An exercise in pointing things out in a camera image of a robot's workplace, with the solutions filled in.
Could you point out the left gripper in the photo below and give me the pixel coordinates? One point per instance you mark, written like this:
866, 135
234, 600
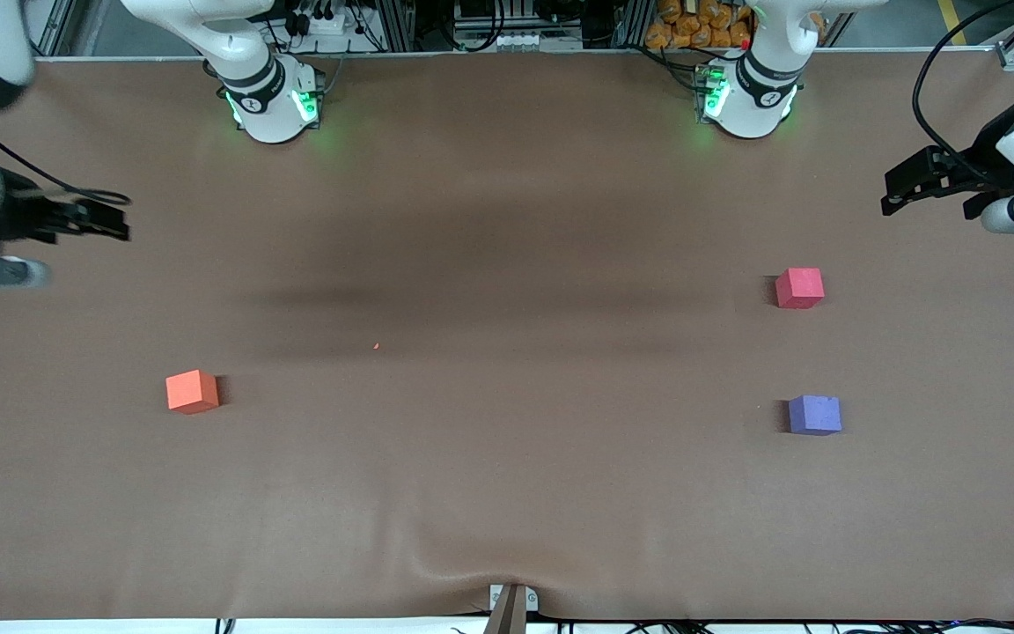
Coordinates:
986, 157

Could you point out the grey aluminium frame post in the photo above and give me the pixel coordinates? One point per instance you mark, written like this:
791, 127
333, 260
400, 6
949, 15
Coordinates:
54, 26

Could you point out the red foam block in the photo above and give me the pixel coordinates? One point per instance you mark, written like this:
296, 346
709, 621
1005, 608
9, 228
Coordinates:
799, 288

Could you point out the orange foam block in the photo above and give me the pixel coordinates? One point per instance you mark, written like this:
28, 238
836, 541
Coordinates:
193, 392

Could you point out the white connector row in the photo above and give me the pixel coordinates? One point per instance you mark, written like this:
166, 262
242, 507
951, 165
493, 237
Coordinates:
520, 40

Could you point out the white power strip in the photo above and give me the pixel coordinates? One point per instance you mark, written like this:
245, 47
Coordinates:
326, 21

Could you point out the purple foam block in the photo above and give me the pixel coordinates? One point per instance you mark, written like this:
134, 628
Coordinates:
815, 415

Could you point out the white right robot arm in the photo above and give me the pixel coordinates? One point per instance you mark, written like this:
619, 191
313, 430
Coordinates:
274, 106

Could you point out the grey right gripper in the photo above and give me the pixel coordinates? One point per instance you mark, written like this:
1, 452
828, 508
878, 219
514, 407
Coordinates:
16, 220

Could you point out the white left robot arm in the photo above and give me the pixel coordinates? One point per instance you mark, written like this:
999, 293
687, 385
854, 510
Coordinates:
749, 101

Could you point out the orange snack bag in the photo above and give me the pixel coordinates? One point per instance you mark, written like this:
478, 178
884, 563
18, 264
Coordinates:
671, 11
720, 14
658, 35
699, 35

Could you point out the brown table cover mat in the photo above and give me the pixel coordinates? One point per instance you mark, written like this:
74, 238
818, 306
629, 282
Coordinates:
507, 458

